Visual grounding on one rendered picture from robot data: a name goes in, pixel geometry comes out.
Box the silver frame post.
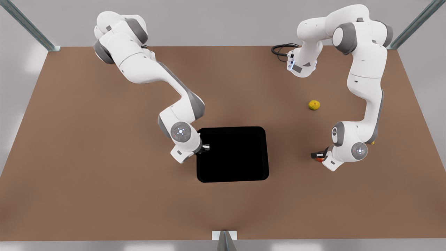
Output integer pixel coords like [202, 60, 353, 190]
[0, 0, 62, 52]
[386, 0, 446, 50]
[212, 230, 238, 251]

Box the black storage box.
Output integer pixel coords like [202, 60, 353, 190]
[196, 126, 270, 183]

